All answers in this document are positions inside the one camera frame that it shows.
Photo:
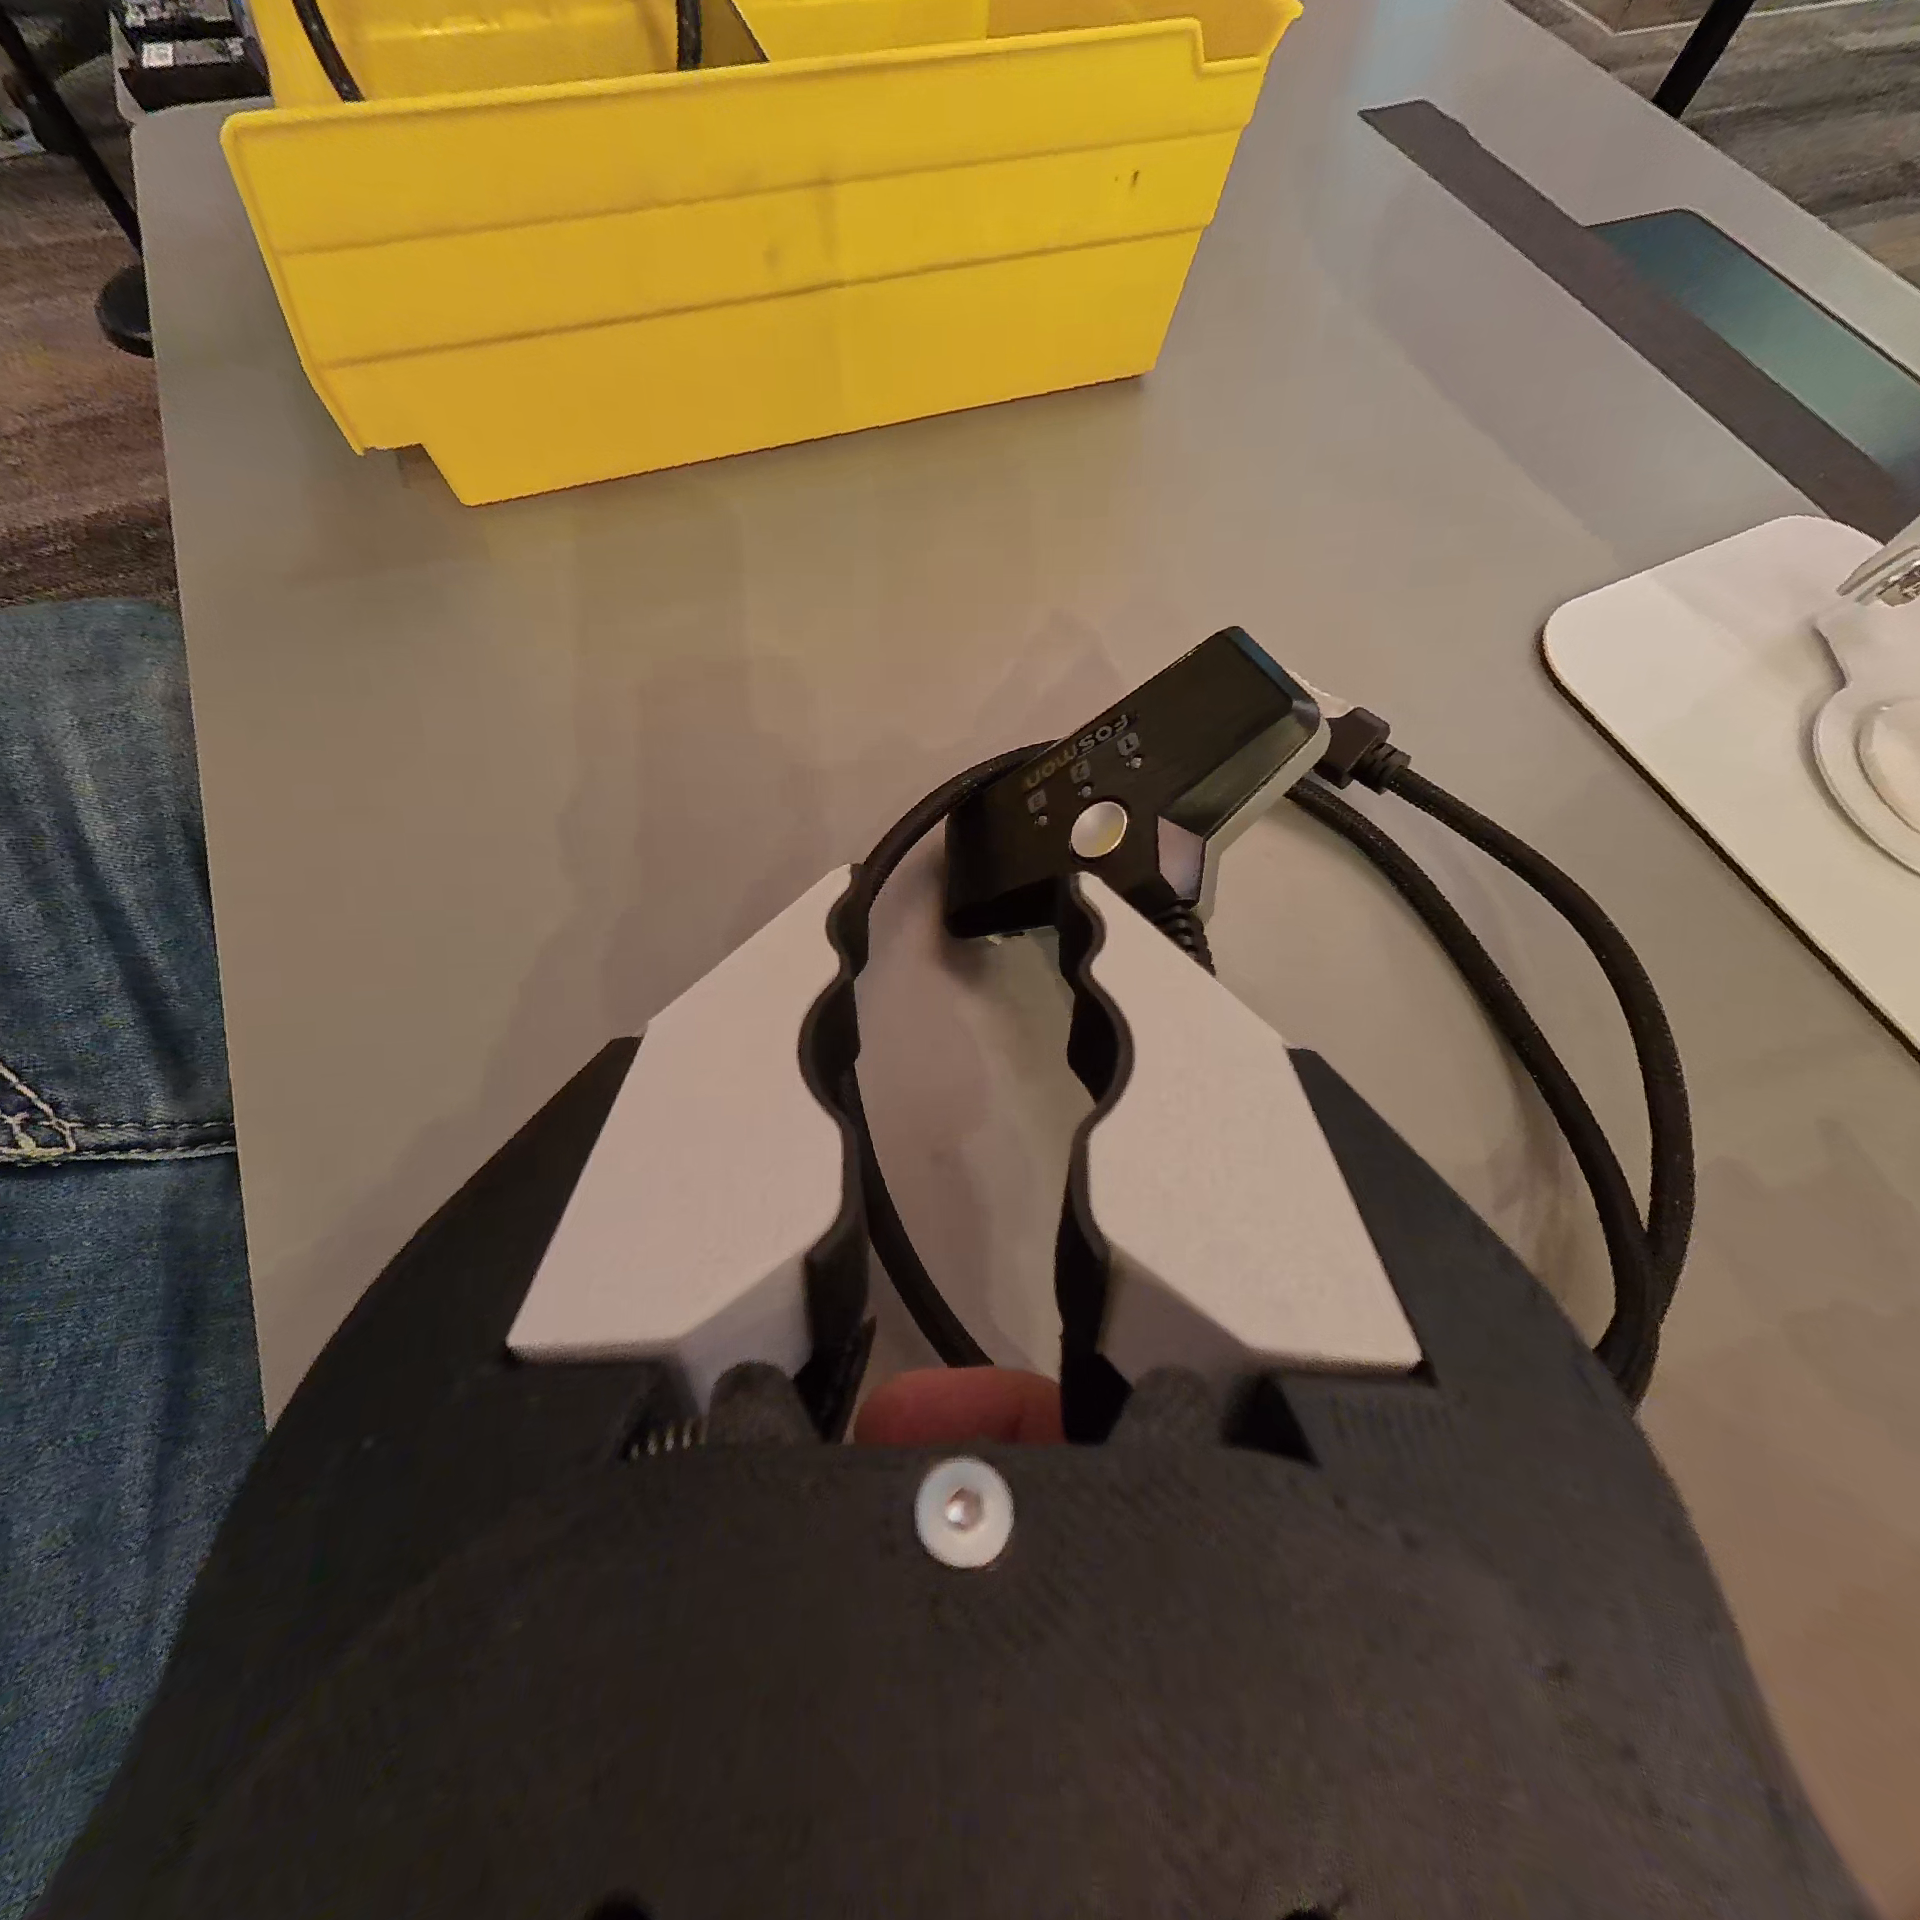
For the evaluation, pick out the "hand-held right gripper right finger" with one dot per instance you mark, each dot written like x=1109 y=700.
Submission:
x=1231 y=1184

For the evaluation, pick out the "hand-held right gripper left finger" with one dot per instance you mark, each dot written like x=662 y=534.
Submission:
x=691 y=1172

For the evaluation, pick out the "black HDMI switch box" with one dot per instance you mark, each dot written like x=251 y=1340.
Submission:
x=1201 y=735

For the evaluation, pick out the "yellow plastic bin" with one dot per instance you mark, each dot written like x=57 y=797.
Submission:
x=722 y=300

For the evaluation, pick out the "person's jeans leg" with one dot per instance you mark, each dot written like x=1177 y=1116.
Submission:
x=106 y=901

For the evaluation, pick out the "wooden board stand white base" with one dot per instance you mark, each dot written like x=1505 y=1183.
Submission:
x=1694 y=676

